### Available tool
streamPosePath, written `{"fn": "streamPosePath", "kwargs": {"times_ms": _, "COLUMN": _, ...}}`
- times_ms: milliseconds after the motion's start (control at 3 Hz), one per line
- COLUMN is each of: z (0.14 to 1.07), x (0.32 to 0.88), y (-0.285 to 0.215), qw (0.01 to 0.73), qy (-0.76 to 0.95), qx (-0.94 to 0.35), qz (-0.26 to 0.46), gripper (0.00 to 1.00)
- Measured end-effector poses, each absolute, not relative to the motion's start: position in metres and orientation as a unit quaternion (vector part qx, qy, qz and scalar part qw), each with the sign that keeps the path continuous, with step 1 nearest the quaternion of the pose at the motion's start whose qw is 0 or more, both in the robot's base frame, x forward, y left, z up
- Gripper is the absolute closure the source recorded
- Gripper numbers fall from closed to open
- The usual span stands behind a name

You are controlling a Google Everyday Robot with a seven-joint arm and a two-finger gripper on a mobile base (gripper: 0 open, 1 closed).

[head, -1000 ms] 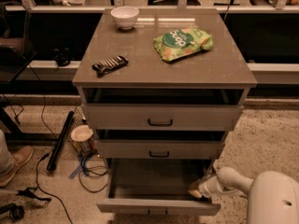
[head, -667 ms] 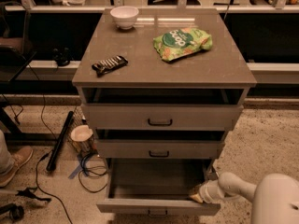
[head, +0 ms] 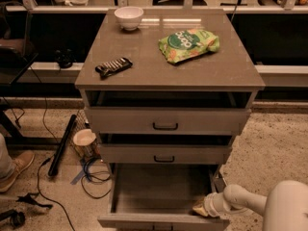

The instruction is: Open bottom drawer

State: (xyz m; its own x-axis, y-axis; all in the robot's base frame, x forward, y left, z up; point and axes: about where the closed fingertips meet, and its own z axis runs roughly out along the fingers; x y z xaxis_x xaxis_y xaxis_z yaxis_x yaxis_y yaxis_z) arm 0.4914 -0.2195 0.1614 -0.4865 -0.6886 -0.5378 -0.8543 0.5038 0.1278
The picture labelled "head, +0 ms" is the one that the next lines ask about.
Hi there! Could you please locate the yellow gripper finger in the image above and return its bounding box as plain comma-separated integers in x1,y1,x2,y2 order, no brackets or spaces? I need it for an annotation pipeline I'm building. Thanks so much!
192,199,208,217

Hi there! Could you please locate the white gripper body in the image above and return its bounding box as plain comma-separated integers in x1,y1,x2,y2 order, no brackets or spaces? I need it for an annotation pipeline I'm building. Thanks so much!
203,192,231,218

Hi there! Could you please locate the grey drawer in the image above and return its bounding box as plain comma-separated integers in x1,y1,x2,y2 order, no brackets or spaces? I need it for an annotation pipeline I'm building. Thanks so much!
98,164,229,231
98,144,232,165
85,107,250,136

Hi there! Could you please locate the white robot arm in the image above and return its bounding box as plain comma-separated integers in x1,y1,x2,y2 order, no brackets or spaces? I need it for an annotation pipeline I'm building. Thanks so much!
192,180,308,231

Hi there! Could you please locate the grey drawer cabinet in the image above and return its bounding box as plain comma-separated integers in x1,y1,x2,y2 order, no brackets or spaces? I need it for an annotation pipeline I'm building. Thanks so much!
74,8,266,178

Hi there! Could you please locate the black floor plate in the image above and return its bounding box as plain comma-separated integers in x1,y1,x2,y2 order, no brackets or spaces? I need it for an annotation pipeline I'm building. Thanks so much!
214,178,227,193

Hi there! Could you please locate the paper cup on floor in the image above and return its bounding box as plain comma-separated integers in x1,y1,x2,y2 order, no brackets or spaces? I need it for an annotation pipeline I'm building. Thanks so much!
73,129,99,158

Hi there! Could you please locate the black bar on floor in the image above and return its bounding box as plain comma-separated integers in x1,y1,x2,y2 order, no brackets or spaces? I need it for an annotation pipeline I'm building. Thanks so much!
47,115,77,177

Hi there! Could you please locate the green snack bag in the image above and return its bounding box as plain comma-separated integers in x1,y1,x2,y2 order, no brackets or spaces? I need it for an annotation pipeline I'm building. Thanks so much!
158,29,219,64

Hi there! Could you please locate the black candy bar wrapper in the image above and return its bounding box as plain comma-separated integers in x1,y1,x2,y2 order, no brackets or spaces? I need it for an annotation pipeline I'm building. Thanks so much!
95,58,133,79

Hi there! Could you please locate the black clamp on floor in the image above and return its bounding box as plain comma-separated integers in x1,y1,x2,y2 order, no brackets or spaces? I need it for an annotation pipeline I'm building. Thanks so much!
0,209,25,228

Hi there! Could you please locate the tan shoe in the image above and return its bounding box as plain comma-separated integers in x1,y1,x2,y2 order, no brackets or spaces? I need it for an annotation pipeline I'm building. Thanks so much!
0,150,35,193

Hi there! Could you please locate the black object on ledge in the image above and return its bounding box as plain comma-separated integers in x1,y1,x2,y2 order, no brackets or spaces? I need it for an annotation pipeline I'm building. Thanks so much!
55,49,75,68

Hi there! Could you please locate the white bowl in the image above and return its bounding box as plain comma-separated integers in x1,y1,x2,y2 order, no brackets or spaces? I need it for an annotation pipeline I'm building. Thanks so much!
115,6,143,31

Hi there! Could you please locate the dark chair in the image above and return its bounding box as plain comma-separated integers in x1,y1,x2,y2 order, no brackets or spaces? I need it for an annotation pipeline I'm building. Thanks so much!
0,1,38,86

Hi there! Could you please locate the black cable on floor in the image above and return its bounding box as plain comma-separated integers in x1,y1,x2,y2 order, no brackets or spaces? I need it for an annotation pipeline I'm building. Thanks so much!
36,156,76,231

